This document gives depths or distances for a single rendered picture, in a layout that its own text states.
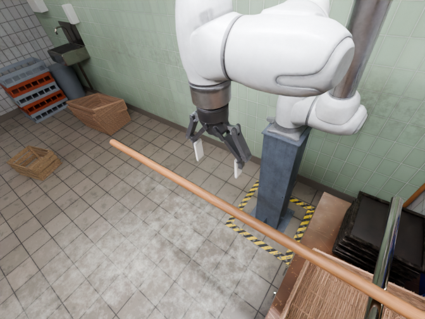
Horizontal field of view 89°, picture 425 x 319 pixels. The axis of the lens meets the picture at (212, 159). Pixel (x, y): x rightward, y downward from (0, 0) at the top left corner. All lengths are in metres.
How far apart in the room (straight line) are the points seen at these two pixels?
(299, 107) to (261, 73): 0.79
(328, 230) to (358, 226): 0.24
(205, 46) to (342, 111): 0.77
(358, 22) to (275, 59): 0.59
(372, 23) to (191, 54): 0.62
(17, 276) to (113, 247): 0.78
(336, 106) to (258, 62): 0.74
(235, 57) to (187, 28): 0.10
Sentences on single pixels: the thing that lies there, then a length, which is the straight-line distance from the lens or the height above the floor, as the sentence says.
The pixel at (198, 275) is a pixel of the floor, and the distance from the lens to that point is 1.88.
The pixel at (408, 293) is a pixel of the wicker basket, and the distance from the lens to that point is 1.19.
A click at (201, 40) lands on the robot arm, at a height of 1.67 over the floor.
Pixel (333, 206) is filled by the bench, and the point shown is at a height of 0.58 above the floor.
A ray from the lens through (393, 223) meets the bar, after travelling 0.82.
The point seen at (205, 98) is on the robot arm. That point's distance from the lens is 0.45.
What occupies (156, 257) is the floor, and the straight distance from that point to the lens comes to 2.00.
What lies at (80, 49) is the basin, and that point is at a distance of 3.85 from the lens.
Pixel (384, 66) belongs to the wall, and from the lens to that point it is 1.61.
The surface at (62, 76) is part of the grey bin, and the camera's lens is 4.45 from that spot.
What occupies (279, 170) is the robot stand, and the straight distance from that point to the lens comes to 1.39.
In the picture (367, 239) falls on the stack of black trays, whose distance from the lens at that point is 1.22.
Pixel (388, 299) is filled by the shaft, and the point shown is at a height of 1.21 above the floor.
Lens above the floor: 1.79
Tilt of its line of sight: 46 degrees down
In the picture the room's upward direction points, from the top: 8 degrees counter-clockwise
